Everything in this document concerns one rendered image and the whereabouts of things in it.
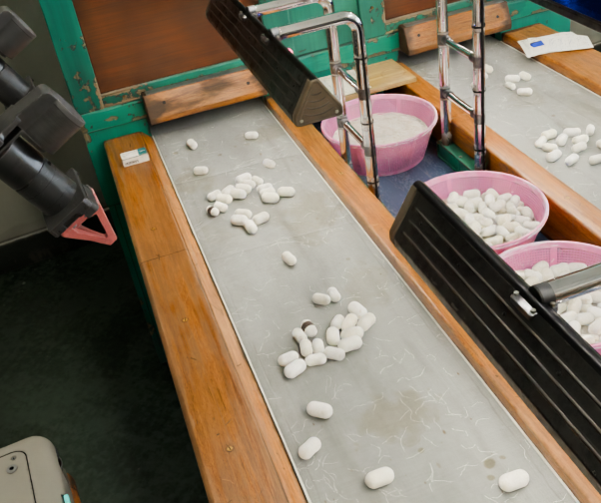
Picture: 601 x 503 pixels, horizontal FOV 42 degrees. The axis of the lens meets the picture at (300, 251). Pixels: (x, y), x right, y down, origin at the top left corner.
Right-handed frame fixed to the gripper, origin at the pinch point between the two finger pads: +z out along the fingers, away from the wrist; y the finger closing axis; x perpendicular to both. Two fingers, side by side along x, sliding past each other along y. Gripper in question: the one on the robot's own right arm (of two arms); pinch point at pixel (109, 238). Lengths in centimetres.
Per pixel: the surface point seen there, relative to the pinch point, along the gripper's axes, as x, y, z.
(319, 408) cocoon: -5.2, -22.4, 30.2
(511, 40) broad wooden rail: -93, 72, 78
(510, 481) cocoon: -19, -46, 37
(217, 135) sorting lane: -19, 75, 40
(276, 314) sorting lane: -6.9, 2.8, 33.4
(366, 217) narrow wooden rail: -30, 17, 43
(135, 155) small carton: -2, 68, 26
